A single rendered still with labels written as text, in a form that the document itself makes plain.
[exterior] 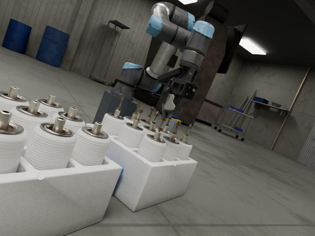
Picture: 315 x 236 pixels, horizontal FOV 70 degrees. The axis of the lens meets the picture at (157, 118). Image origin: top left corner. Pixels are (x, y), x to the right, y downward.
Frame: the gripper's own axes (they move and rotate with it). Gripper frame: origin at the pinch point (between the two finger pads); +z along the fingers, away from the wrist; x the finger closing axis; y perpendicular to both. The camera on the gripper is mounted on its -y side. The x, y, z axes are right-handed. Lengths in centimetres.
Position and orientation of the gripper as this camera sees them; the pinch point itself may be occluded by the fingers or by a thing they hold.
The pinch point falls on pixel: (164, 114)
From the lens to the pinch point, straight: 86.2
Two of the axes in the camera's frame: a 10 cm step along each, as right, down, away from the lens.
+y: 6.2, 3.3, -7.1
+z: -3.7, 9.2, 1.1
